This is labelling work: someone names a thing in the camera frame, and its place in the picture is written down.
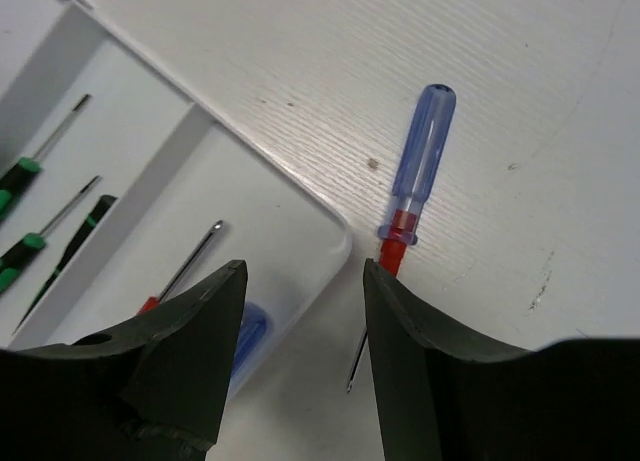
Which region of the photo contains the blue screwdriver front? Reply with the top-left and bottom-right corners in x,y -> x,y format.
346,83 -> 458,395

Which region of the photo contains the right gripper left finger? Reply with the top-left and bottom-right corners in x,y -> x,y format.
1,260 -> 248,460

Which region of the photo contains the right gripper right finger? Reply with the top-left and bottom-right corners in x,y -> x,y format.
363,260 -> 639,460

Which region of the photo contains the black green precision screwdriver front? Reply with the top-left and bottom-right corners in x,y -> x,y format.
1,93 -> 93,221

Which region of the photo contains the white compartment tray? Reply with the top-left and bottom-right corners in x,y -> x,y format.
1,0 -> 352,391

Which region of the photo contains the blue screwdriver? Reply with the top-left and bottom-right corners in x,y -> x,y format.
137,220 -> 271,378
346,83 -> 458,395

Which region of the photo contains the black green precision screwdriver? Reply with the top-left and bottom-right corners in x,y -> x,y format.
1,175 -> 102,293
13,194 -> 118,334
1,93 -> 93,221

